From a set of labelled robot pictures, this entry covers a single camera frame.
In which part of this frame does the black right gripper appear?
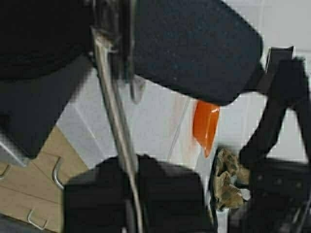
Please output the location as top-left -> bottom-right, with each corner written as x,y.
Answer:
211,46 -> 311,233

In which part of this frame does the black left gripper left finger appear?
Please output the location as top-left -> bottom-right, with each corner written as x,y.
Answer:
63,157 -> 136,233

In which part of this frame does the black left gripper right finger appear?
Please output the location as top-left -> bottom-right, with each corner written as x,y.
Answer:
137,155 -> 213,233

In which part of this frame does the black spatula orange handle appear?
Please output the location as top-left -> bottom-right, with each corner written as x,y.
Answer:
91,0 -> 262,233

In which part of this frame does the orange plastic bowl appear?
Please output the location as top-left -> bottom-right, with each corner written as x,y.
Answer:
192,101 -> 220,158

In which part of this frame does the stainless steel frying pan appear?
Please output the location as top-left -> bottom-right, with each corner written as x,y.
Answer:
0,0 -> 94,80

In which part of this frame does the crumpled brown cloth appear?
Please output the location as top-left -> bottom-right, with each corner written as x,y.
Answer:
212,148 -> 250,211

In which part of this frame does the wooden cabinet drawer front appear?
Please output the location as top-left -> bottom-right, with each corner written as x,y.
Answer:
0,127 -> 88,233

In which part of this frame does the black glass cooktop stove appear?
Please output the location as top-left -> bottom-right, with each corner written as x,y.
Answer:
0,56 -> 93,167

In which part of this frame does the steel drawer handle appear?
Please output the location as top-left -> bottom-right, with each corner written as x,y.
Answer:
27,209 -> 49,231
52,157 -> 64,190

